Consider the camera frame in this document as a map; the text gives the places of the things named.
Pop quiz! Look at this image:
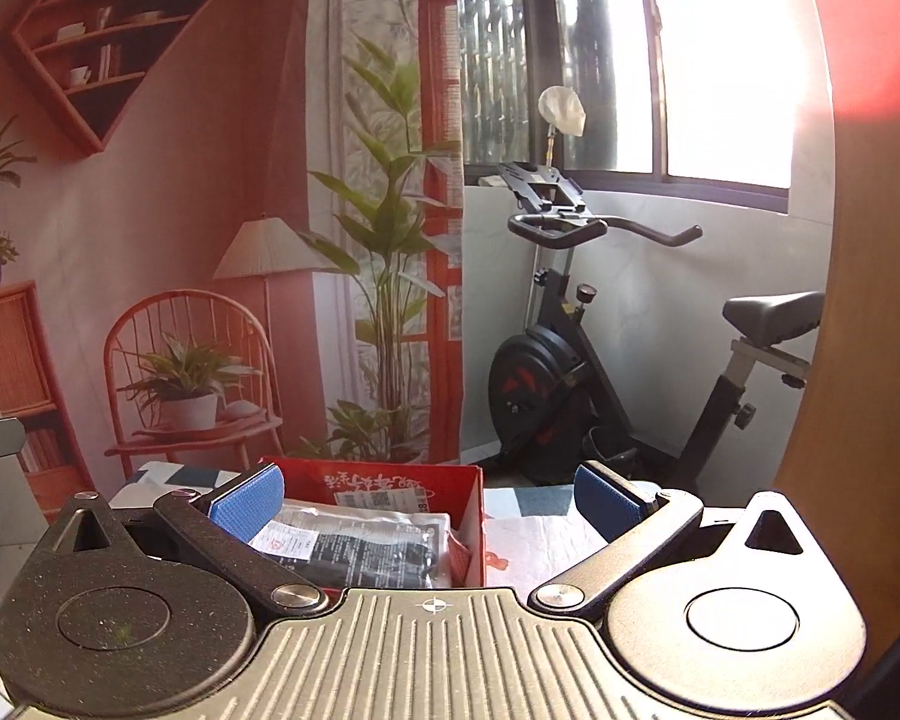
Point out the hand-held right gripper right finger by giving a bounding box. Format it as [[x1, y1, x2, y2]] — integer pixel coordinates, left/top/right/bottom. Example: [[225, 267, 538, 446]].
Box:
[[528, 460, 827, 614]]

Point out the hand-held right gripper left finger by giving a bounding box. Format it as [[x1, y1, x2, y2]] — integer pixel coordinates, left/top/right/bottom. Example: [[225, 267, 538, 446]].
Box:
[[30, 464, 329, 614]]

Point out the clear packet with black item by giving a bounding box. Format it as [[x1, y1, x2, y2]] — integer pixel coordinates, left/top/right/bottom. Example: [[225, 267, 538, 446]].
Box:
[[247, 499, 455, 590]]

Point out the red strawberry print cardboard box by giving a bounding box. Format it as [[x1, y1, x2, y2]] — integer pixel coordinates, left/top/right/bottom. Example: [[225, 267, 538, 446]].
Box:
[[259, 456, 488, 590]]

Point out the printed blanket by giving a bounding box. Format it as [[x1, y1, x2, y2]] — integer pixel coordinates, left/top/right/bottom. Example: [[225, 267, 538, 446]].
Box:
[[116, 461, 617, 590]]

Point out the black exercise bike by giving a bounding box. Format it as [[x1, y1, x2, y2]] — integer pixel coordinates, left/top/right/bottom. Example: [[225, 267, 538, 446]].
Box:
[[478, 136, 827, 497]]

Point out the red and wooden panel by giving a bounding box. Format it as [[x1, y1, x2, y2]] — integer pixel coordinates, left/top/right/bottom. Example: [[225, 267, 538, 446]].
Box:
[[771, 0, 900, 720]]

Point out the small white bag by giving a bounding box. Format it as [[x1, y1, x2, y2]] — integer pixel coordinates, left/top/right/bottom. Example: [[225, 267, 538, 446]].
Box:
[[538, 85, 588, 138]]

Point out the wall poster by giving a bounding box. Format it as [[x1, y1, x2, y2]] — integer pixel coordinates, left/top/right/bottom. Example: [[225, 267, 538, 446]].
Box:
[[0, 0, 467, 527]]

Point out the window with dark frame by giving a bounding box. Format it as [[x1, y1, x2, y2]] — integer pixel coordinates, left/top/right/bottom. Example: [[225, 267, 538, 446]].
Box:
[[456, 0, 835, 216]]

